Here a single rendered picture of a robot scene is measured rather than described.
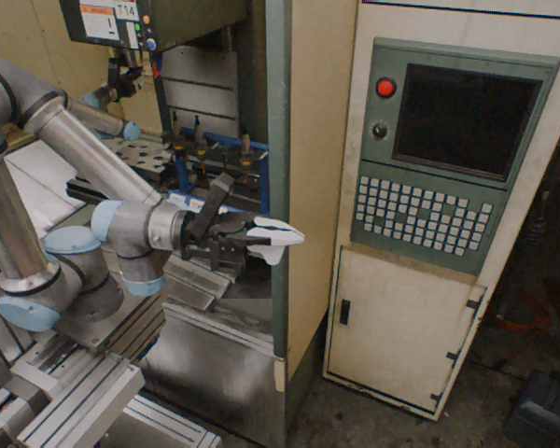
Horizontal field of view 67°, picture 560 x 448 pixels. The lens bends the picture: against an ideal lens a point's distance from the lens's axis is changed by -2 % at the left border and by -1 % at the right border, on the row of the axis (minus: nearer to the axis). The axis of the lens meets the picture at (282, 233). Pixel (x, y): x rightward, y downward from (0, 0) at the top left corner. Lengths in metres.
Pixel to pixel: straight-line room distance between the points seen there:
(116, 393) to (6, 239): 0.46
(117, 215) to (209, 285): 1.13
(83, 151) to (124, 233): 0.21
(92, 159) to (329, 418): 1.77
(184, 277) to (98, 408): 0.87
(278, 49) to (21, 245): 0.62
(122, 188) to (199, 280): 1.04
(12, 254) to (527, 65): 1.20
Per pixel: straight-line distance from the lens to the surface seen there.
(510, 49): 1.26
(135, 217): 0.75
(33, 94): 0.90
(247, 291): 1.78
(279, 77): 0.91
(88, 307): 1.18
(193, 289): 1.86
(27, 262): 0.97
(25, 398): 1.19
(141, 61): 2.02
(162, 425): 2.08
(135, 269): 0.81
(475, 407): 2.51
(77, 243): 1.08
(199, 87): 2.48
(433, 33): 1.27
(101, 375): 1.19
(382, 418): 2.33
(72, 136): 0.90
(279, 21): 0.88
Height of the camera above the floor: 2.00
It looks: 38 degrees down
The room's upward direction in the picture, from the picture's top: straight up
